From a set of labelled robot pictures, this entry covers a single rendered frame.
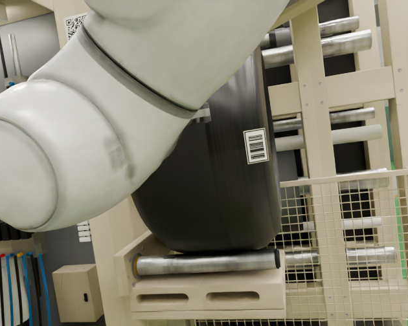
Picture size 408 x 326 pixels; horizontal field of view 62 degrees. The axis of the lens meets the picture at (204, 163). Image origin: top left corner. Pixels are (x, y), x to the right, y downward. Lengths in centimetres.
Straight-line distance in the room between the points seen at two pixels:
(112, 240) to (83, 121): 77
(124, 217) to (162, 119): 71
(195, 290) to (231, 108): 42
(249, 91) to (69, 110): 47
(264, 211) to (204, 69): 50
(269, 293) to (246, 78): 45
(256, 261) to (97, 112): 62
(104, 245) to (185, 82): 79
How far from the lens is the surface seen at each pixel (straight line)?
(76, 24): 99
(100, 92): 22
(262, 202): 67
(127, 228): 93
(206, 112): 44
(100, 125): 21
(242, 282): 78
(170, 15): 20
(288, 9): 126
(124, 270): 83
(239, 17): 21
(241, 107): 62
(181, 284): 82
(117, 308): 103
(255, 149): 61
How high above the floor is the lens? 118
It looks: 4 degrees down
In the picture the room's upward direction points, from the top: 8 degrees counter-clockwise
